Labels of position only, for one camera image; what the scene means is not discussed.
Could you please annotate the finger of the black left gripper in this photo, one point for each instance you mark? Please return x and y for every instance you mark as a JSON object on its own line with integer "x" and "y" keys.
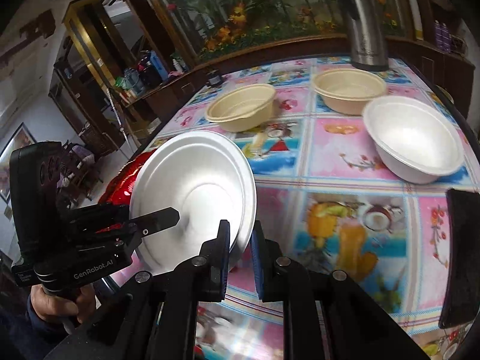
{"x": 154, "y": 222}

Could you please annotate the colourful fruit tablecloth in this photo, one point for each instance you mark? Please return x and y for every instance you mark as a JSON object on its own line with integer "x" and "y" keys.
{"x": 326, "y": 197}

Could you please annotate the black smartphone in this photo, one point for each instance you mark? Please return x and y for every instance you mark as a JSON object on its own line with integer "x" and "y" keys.
{"x": 461, "y": 302}

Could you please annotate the blue detergent bottle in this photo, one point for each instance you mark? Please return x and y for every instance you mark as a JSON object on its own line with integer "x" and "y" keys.
{"x": 156, "y": 62}

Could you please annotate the small white paper bowl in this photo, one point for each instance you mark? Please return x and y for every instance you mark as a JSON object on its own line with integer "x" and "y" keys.
{"x": 206, "y": 178}

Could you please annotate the small black jar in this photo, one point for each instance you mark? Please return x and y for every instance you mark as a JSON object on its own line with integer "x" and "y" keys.
{"x": 215, "y": 78}

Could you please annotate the red scalloped plastic plate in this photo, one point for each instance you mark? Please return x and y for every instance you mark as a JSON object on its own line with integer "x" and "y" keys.
{"x": 120, "y": 189}

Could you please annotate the person's left hand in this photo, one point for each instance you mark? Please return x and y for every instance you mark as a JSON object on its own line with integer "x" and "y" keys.
{"x": 48, "y": 307}

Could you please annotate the purple bottles on cabinet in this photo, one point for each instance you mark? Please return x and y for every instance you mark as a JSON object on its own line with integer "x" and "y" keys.
{"x": 442, "y": 37}

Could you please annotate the beige bowl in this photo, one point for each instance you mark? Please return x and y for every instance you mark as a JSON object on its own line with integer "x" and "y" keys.
{"x": 243, "y": 108}
{"x": 347, "y": 90}

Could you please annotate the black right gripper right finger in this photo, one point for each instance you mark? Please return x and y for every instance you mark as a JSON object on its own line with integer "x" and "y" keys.
{"x": 325, "y": 316}

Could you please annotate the large white paper bowl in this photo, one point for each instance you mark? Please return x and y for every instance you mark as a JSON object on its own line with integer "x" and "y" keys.
{"x": 414, "y": 141}

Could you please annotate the stainless steel thermos jug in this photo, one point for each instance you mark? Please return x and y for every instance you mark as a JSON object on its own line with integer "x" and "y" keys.
{"x": 365, "y": 34}

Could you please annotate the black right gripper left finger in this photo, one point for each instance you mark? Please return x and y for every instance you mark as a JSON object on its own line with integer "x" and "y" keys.
{"x": 154, "y": 316}

